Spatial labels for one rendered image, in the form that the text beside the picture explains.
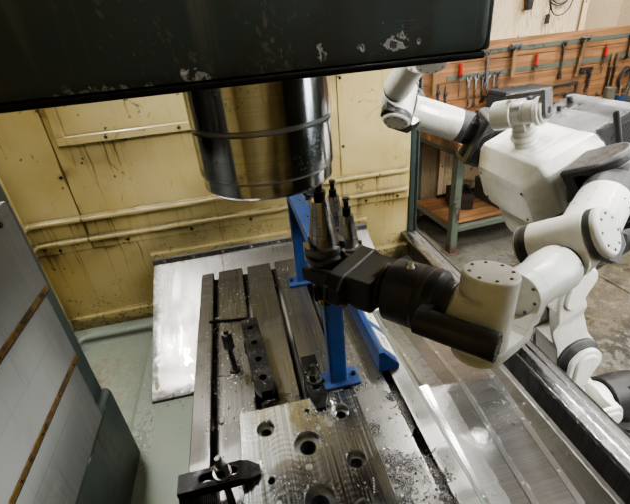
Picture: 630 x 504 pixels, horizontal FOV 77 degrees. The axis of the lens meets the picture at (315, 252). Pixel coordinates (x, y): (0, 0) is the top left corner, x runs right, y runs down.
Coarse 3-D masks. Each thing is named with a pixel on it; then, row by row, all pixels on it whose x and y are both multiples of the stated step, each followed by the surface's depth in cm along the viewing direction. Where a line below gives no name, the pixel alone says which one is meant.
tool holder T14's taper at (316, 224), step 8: (312, 200) 57; (328, 200) 56; (312, 208) 56; (320, 208) 56; (328, 208) 56; (312, 216) 57; (320, 216) 56; (328, 216) 57; (312, 224) 57; (320, 224) 57; (328, 224) 57; (312, 232) 58; (320, 232) 57; (328, 232) 57; (336, 232) 59; (312, 240) 58; (320, 240) 57; (328, 240) 58; (336, 240) 59; (320, 248) 58
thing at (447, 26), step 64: (0, 0) 27; (64, 0) 27; (128, 0) 28; (192, 0) 29; (256, 0) 30; (320, 0) 31; (384, 0) 32; (448, 0) 33; (0, 64) 28; (64, 64) 29; (128, 64) 30; (192, 64) 31; (256, 64) 32; (320, 64) 33; (384, 64) 34
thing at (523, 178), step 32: (576, 96) 101; (544, 128) 96; (576, 128) 90; (608, 128) 87; (480, 160) 105; (512, 160) 94; (544, 160) 87; (512, 192) 96; (544, 192) 88; (512, 224) 108
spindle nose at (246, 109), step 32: (192, 96) 39; (224, 96) 37; (256, 96) 37; (288, 96) 38; (320, 96) 41; (192, 128) 42; (224, 128) 39; (256, 128) 38; (288, 128) 39; (320, 128) 42; (224, 160) 41; (256, 160) 40; (288, 160) 41; (320, 160) 43; (224, 192) 43; (256, 192) 42; (288, 192) 42
